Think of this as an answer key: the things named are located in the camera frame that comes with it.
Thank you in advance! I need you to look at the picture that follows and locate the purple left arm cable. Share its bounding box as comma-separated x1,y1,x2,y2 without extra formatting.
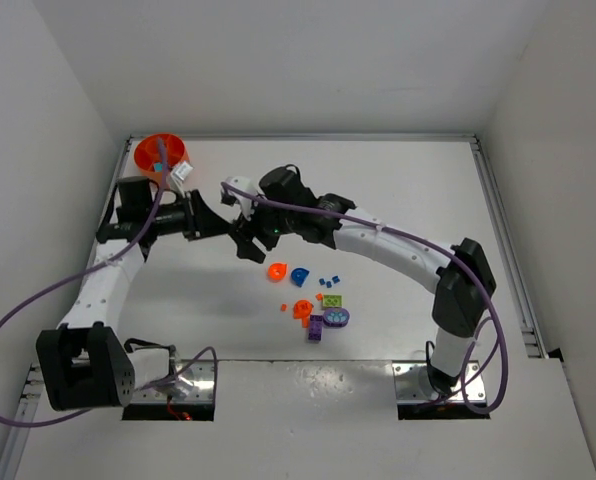
0,139,219,429

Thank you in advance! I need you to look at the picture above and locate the blue rounded lego piece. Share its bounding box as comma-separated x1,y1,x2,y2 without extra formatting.
290,267,309,288

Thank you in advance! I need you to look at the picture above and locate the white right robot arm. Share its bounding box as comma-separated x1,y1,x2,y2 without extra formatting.
222,166,496,395

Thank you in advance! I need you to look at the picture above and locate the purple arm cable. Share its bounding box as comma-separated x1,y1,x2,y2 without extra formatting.
0,139,219,429
220,180,509,415

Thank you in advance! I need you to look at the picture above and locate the metal base plate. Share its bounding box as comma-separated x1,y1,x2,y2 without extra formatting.
392,362,488,405
130,360,216,406

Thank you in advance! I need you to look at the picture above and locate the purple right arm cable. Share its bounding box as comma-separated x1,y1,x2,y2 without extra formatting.
220,180,509,415

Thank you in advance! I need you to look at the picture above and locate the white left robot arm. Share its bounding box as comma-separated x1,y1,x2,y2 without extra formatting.
36,176,229,411

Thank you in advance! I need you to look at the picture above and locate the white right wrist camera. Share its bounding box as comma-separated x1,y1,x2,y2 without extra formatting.
221,176,258,220

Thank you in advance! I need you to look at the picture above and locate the orange round lego piece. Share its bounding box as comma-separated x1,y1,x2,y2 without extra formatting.
267,262,288,282
292,299,313,319

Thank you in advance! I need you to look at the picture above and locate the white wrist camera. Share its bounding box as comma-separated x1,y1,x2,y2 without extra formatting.
221,176,258,220
168,160,193,194

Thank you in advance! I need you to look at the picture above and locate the aluminium table frame rail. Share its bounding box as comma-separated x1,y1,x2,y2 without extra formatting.
470,136,548,359

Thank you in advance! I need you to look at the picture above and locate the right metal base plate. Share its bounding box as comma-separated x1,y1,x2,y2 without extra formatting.
392,362,488,405

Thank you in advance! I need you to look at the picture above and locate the purple 2x4 lego brick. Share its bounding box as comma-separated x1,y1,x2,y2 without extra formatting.
307,315,324,343

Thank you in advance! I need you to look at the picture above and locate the lime green lego brick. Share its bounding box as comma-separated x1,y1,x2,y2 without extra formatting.
321,294,343,309

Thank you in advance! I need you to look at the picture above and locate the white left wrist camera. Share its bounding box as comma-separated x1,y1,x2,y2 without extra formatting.
168,160,193,194

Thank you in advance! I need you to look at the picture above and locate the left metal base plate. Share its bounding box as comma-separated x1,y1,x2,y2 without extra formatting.
130,360,216,406

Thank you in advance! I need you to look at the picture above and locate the orange divided round container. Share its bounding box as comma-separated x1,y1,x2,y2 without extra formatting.
133,133,190,182

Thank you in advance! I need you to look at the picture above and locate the purple rounded flower lego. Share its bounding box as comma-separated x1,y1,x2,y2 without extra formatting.
323,307,350,328

